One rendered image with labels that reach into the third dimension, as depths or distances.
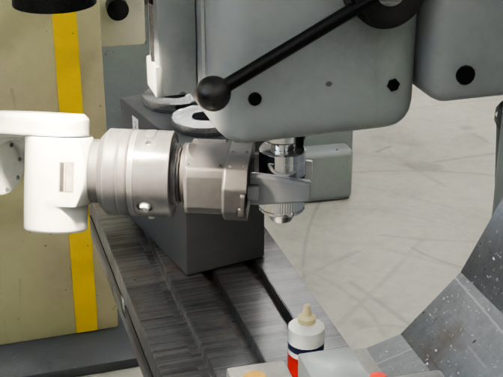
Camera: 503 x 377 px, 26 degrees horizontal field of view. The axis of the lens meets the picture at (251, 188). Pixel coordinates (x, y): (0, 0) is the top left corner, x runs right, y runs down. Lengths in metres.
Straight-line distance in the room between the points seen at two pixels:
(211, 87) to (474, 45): 0.25
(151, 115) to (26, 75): 1.34
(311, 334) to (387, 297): 2.19
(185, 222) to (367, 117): 0.50
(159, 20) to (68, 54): 1.83
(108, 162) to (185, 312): 0.37
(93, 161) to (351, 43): 0.29
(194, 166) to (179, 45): 0.13
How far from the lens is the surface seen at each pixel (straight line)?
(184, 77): 1.01
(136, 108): 1.54
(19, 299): 3.07
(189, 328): 1.38
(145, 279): 1.47
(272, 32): 0.93
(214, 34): 0.94
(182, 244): 1.46
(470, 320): 1.39
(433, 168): 4.30
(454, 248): 3.70
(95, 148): 1.10
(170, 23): 0.99
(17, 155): 1.20
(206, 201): 1.07
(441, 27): 0.98
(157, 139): 1.08
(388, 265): 3.56
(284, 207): 1.09
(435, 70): 0.99
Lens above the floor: 1.68
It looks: 24 degrees down
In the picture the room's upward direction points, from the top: straight up
